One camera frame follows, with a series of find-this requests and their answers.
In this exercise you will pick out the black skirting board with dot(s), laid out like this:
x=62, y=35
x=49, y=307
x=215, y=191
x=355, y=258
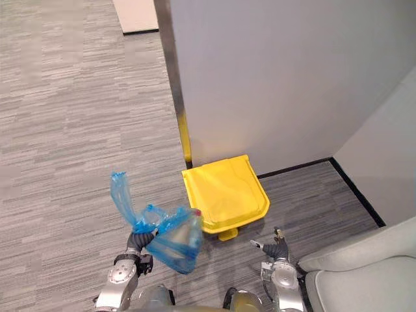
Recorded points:
x=344, y=182

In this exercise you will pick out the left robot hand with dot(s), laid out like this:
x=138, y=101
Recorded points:
x=139, y=240

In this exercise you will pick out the white panel on floor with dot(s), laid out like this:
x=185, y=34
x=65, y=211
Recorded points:
x=136, y=16

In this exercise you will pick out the grey sofa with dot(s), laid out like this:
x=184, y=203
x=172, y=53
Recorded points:
x=360, y=276

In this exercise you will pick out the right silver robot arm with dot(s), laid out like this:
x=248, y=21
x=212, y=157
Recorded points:
x=283, y=282

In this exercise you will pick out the metal wall corner strip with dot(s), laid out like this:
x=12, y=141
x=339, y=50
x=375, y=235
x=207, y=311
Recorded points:
x=177, y=81

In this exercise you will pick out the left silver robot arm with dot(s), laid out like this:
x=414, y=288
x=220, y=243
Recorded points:
x=121, y=279

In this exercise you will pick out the blue plastic rubbish bag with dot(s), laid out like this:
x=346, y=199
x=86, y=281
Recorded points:
x=169, y=237

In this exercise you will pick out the silver robot body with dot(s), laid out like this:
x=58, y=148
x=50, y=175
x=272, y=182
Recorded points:
x=195, y=300

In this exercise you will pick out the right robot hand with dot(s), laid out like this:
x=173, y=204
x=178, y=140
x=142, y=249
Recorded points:
x=276, y=248

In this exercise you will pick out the yellow pedal trash can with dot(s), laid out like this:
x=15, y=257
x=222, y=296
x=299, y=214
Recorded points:
x=224, y=195

